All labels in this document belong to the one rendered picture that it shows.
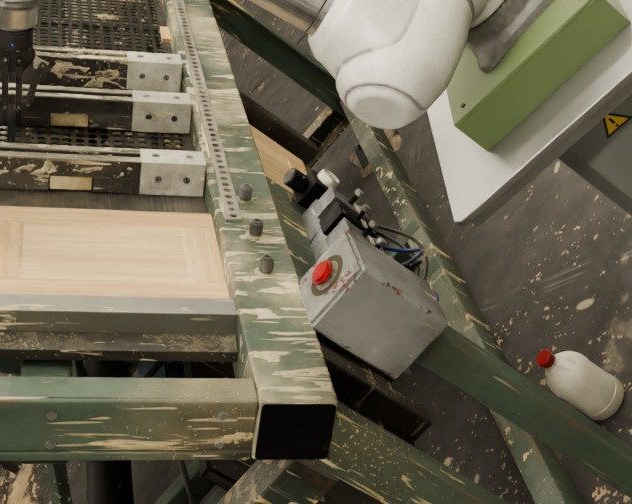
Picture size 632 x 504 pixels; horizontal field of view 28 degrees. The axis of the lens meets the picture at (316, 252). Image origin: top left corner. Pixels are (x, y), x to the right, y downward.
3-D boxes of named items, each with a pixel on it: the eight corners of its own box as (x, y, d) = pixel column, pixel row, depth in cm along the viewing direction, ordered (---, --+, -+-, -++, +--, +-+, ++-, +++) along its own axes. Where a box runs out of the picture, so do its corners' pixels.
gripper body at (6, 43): (36, 19, 240) (35, 64, 244) (-10, 16, 238) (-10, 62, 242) (35, 32, 233) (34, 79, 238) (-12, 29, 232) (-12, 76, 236)
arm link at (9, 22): (-11, -15, 236) (-11, 16, 239) (-14, 1, 228) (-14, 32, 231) (38, -11, 238) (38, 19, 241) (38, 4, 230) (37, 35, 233)
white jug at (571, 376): (633, 398, 255) (568, 353, 246) (599, 431, 257) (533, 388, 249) (614, 370, 263) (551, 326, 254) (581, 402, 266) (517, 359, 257)
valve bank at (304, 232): (466, 319, 212) (362, 249, 202) (410, 377, 216) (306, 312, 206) (397, 186, 255) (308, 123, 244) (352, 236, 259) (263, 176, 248)
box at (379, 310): (454, 327, 181) (362, 266, 174) (399, 384, 185) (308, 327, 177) (432, 284, 192) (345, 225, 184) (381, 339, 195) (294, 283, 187)
